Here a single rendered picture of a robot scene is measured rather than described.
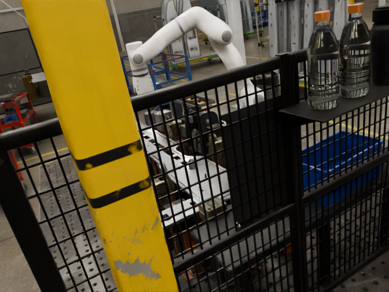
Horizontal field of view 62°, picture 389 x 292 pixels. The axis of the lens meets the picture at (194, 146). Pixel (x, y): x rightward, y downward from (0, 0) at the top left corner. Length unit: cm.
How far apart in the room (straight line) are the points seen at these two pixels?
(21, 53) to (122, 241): 871
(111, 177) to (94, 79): 15
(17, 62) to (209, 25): 775
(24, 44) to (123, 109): 870
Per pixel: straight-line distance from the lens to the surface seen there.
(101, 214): 52
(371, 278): 139
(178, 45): 1060
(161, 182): 137
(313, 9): 611
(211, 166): 151
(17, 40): 916
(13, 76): 920
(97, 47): 46
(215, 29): 170
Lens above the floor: 167
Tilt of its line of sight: 22 degrees down
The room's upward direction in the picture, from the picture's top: 10 degrees counter-clockwise
